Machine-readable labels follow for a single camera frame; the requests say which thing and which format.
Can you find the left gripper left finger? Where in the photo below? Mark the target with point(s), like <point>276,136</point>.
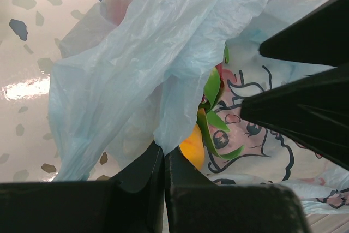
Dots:
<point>130,201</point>

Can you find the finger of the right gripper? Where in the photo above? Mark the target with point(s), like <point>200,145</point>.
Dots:
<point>321,37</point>
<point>312,111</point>

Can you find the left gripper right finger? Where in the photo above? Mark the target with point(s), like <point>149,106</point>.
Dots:
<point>196,204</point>

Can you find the yellow mango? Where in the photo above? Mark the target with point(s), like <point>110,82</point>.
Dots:
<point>193,149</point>

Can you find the red dragon fruit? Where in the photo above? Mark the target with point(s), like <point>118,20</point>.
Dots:
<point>206,117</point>

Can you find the blue plastic bag with fruit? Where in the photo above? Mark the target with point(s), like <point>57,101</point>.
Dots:
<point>133,71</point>

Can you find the aluminium front rail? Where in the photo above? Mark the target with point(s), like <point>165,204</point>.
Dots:
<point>322,223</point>

